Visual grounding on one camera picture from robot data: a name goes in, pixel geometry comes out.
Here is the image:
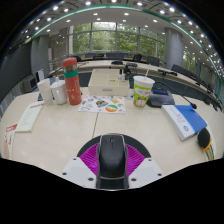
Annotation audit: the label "black gooseneck desk microphone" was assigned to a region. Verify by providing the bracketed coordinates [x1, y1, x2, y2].
[146, 81, 198, 110]

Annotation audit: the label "blue and white book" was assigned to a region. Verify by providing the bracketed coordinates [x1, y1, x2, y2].
[161, 104, 208, 142]

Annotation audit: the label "white sheet with red heading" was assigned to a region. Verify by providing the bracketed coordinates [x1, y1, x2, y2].
[15, 100, 45, 133]

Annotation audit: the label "red and white booklet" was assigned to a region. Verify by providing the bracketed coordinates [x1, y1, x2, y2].
[3, 123, 18, 160]

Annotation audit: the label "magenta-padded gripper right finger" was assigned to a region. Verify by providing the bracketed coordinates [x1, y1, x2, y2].
[124, 143, 165, 190]

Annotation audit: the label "curved long conference desk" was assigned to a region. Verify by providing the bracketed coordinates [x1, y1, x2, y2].
[49, 59, 221, 108]

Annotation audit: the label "colourful sticker sheet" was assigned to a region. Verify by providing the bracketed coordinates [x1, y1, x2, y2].
[77, 95, 127, 115]

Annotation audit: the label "red thermos bottle green band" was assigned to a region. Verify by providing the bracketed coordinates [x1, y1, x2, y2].
[62, 57, 83, 106]

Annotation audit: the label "group of ceiling lights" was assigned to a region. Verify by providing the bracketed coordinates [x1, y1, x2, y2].
[13, 0, 224, 68]

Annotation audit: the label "white cardboard box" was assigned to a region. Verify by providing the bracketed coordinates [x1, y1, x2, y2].
[88, 68, 130, 98]

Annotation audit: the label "green printed paper cup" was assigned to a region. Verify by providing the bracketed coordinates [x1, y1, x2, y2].
[132, 68, 156, 109]

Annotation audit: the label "white lidded ceramic mug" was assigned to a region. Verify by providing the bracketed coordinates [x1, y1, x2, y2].
[49, 79, 69, 106]

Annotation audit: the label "stacked white paper cups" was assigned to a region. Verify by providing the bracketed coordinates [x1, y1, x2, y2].
[36, 78, 54, 106]

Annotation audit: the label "handheld microphone black foam head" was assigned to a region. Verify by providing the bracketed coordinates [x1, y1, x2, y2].
[196, 127, 215, 162]

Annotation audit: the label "grey box appliance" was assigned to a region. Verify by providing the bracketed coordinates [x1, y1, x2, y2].
[21, 75, 39, 94]

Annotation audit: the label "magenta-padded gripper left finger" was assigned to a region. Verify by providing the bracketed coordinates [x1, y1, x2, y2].
[59, 143, 101, 190]

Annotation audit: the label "group of dark office chairs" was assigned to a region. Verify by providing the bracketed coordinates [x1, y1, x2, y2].
[71, 51, 216, 93]

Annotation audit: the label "black computer mouse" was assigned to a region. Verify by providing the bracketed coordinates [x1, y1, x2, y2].
[96, 133, 129, 181]

